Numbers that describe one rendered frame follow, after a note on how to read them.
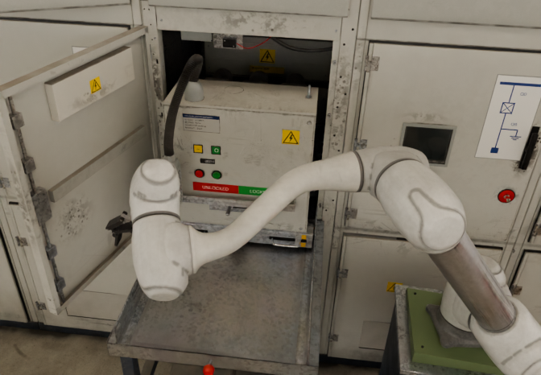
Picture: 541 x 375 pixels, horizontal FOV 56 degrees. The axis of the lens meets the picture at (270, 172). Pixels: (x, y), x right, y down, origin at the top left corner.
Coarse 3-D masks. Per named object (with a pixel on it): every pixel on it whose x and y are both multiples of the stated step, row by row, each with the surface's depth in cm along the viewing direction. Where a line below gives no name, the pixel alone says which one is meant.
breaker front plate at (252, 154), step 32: (224, 128) 163; (256, 128) 161; (288, 128) 160; (192, 160) 170; (224, 160) 169; (256, 160) 168; (288, 160) 166; (192, 192) 177; (224, 224) 183; (288, 224) 180
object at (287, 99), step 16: (208, 80) 178; (208, 96) 166; (224, 96) 167; (240, 96) 167; (256, 96) 167; (272, 96) 168; (288, 96) 168; (304, 96) 169; (272, 112) 158; (288, 112) 157; (304, 112) 157
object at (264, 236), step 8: (184, 224) 184; (192, 224) 184; (200, 224) 184; (208, 224) 184; (208, 232) 185; (264, 232) 182; (272, 232) 181; (280, 232) 181; (288, 232) 181; (296, 232) 181; (312, 232) 182; (256, 240) 184; (264, 240) 184; (280, 240) 183; (288, 240) 183; (304, 240) 182
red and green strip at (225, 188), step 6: (198, 186) 176; (204, 186) 175; (210, 186) 175; (216, 186) 175; (222, 186) 175; (228, 186) 174; (234, 186) 174; (240, 186) 174; (228, 192) 176; (234, 192) 175; (240, 192) 175; (246, 192) 175; (252, 192) 175; (258, 192) 174
